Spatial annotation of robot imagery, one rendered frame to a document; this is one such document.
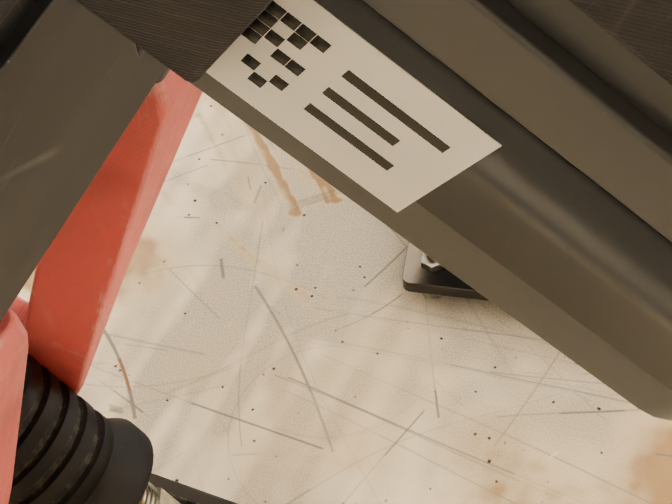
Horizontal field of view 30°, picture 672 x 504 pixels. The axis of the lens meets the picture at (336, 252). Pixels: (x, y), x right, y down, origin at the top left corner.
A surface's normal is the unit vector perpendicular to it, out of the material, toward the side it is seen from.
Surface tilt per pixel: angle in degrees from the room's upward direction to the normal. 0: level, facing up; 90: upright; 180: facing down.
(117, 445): 30
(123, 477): 19
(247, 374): 0
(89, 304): 87
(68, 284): 87
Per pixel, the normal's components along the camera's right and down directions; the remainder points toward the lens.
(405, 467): -0.07, -0.59
